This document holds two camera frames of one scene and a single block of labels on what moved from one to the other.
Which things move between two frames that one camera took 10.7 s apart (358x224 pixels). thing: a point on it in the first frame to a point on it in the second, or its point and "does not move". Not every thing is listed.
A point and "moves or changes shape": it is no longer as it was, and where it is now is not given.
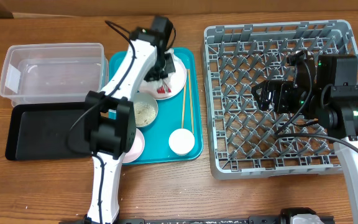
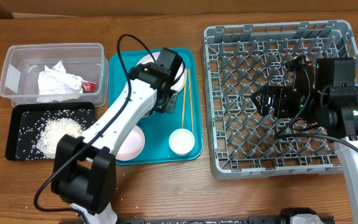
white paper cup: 181,142 does not move
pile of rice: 144,114 moves or changes shape
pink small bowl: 135,152 does not move
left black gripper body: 164,63 to 166,103
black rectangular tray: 40,132 does not move
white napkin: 151,87 moves or changes shape
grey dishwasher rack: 245,142 does not move
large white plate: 178,78 does not move
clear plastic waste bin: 53,73 does not move
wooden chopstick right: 191,101 does not move
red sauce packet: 161,90 moves or changes shape
